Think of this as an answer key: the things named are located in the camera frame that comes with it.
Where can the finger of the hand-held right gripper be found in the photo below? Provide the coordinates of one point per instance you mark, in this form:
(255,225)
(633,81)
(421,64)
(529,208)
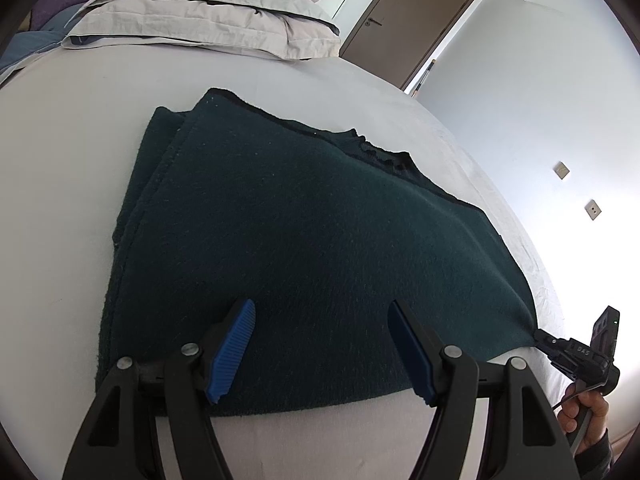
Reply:
(552,346)

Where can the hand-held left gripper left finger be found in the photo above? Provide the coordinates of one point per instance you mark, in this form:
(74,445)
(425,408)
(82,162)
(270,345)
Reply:
(232,355)

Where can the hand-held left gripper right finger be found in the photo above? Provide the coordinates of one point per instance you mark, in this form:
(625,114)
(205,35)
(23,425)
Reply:
(410,355)

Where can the dark green sweater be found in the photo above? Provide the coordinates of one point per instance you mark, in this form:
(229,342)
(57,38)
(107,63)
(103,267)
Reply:
(300,260)

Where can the person's right forearm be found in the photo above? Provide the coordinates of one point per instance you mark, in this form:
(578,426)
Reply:
(597,460)

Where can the person's right hand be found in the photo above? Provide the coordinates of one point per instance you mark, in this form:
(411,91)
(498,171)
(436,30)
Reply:
(597,412)

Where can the bed with grey sheet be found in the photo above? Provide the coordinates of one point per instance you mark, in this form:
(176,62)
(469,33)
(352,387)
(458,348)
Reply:
(65,185)

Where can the thin pole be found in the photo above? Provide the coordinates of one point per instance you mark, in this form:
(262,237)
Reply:
(422,77)

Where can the folded grey blue duvet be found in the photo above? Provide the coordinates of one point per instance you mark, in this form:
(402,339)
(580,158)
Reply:
(200,30)

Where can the brown door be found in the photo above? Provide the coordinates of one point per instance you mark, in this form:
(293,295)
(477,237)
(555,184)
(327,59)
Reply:
(405,20)

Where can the blue pillow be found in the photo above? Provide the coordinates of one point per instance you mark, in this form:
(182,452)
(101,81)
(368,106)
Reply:
(30,45)

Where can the beige wall socket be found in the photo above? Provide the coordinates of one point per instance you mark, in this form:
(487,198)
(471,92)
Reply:
(593,208)
(561,170)

